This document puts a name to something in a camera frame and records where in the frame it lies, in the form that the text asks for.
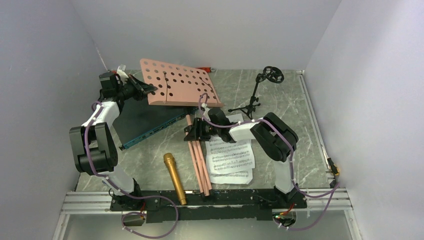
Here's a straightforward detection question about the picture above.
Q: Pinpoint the bottom sheet music page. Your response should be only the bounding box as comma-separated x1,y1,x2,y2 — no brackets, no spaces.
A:
209,169,253,185

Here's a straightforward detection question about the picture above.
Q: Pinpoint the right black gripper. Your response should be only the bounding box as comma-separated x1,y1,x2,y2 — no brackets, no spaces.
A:
185,118,221,142

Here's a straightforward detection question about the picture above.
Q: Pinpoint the sheet music page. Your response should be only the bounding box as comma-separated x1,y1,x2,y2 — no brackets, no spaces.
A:
205,113,256,175
209,169,253,185

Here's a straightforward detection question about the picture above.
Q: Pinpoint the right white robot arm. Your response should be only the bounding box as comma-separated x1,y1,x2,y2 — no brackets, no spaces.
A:
184,108,299,208

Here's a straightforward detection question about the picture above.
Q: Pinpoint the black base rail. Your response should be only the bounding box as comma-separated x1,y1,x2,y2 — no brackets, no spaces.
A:
109,188,307,223

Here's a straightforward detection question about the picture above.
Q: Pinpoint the black microphone stand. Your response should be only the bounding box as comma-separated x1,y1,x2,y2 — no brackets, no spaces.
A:
228,66,285,120

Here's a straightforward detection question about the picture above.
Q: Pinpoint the top sheet music page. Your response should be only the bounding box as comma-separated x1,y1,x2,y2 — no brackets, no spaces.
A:
205,113,256,175

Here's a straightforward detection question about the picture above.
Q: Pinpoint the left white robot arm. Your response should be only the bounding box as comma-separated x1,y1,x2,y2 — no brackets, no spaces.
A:
69,70,157,210

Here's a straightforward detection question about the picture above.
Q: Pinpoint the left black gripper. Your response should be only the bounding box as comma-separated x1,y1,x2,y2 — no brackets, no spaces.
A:
116,74,158,102

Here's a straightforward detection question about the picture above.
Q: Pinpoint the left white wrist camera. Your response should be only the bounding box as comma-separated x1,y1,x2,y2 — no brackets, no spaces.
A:
111,64,129,82

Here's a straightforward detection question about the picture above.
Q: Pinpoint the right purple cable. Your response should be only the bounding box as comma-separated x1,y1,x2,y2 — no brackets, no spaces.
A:
198,92,341,232

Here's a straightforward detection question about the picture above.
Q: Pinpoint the black blue flat box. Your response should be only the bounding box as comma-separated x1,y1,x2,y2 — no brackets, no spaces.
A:
113,98,196,151

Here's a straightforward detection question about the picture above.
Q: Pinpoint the gold microphone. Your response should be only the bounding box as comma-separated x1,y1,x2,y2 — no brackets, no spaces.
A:
163,153,187,206

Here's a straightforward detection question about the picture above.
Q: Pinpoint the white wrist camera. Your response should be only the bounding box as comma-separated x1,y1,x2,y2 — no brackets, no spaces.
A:
111,64,129,82
200,103,211,121

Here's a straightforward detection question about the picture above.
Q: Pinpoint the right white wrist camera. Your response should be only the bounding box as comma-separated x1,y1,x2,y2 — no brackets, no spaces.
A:
200,103,211,121

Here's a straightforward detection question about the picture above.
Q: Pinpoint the pink music stand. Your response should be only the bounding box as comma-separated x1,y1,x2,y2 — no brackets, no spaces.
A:
140,58,225,197

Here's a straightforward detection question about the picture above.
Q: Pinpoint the yellow black screwdriver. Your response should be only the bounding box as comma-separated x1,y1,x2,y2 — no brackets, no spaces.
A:
326,157,340,176

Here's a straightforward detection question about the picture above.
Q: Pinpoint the red handled tool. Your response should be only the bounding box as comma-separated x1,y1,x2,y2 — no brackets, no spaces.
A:
197,67,216,73

